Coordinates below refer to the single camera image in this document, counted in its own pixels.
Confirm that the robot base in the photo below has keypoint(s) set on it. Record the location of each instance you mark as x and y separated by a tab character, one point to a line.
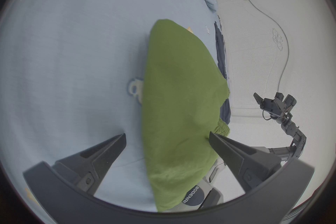
194	191

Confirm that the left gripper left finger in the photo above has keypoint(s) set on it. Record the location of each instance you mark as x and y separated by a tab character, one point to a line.
110	152

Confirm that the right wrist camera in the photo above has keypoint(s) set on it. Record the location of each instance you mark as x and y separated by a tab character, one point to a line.
279	96

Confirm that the dark blue T-shirt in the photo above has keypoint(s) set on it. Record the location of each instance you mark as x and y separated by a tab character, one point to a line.
220	55

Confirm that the green shorts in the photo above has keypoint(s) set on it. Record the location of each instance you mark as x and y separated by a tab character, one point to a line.
178	99

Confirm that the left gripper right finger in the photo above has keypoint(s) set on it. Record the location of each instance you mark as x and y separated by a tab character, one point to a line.
225	149

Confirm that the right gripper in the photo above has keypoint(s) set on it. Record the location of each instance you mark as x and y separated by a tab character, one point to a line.
269	105

